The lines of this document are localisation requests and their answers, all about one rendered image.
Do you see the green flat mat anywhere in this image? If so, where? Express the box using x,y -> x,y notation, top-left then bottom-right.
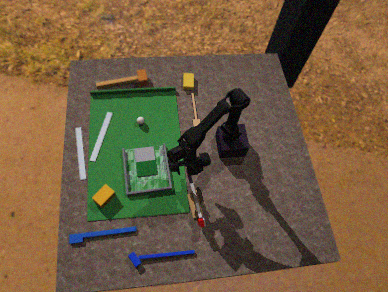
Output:
87,90 -> 190,221

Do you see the white golf ball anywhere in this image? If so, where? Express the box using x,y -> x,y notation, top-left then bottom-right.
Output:
137,117 -> 145,125

